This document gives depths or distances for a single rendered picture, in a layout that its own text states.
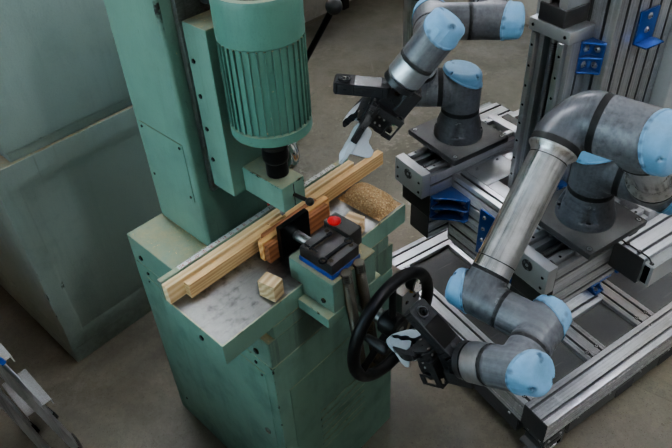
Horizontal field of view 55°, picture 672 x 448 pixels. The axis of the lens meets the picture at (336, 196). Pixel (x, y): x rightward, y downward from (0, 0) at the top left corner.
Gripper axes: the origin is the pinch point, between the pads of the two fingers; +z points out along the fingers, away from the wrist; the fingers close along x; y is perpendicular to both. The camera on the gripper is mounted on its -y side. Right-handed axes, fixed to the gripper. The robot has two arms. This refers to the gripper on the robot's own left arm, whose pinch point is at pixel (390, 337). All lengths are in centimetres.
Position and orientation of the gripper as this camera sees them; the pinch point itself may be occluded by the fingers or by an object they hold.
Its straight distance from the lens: 134.9
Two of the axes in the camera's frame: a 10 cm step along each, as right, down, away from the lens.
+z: -6.1, 0.5, 7.9
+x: 6.8, -4.8, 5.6
